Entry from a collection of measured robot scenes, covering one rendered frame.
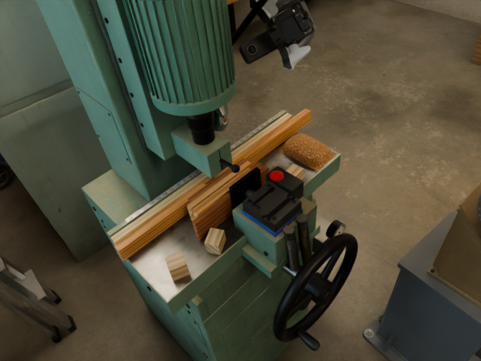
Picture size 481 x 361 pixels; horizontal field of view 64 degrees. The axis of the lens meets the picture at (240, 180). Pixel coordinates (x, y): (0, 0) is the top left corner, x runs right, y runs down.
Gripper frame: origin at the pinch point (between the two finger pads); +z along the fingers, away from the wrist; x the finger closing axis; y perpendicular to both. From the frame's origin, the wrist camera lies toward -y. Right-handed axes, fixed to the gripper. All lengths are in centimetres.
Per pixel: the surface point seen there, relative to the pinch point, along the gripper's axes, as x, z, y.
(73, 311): 50, -45, -146
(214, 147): 13.3, -2.8, -22.6
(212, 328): 53, 1, -49
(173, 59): -4.3, 12.9, -13.4
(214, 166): 17.0, -2.5, -25.1
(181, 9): -9.1, 15.5, -6.9
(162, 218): 21.2, 2.6, -41.2
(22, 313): 33, -20, -137
